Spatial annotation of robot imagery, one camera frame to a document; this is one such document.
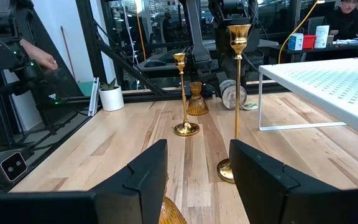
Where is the grey laptop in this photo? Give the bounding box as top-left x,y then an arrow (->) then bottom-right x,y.
306,15 -> 326,35

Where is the white canister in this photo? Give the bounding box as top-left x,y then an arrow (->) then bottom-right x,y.
314,24 -> 331,49

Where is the medium gold candlestick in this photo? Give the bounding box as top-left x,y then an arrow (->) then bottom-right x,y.
173,52 -> 201,137

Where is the white pot with succulent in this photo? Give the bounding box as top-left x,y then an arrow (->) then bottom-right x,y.
98,77 -> 126,112

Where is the teal sheet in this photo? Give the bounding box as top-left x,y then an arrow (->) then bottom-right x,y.
77,80 -> 94,98

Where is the tall gold candlestick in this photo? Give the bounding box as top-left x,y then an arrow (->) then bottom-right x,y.
216,24 -> 252,184

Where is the amber ribbed glass candle holder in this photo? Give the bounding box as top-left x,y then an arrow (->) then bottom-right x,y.
158,175 -> 188,224
186,81 -> 210,116

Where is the black computer mouse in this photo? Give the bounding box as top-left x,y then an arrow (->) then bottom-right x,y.
144,58 -> 167,68

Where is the yellow power cable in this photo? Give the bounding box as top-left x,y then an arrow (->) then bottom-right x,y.
277,0 -> 320,65
134,9 -> 147,62

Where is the red box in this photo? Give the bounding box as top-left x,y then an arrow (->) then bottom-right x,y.
302,34 -> 317,50

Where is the white and blue box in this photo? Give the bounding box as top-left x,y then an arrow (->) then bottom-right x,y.
288,32 -> 305,51

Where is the person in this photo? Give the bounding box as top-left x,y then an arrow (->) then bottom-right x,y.
162,11 -> 176,43
324,0 -> 358,41

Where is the black table-level camera box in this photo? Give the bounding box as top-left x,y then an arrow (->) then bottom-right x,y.
0,151 -> 29,187

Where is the white perforated shelf riser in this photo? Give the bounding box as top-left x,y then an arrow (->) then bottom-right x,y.
258,56 -> 358,189

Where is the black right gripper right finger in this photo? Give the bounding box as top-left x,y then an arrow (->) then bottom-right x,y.
228,139 -> 347,224

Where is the black office desk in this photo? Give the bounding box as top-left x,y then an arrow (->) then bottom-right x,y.
268,39 -> 358,63

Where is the silver mercury glass votive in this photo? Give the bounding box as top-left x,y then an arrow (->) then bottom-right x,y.
219,79 -> 259,111

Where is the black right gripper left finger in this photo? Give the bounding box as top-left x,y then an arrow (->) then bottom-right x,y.
90,139 -> 169,224

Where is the person's hand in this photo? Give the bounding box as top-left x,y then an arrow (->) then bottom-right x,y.
29,43 -> 59,71

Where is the person's forearm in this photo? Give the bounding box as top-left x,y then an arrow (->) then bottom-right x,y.
19,37 -> 39,55

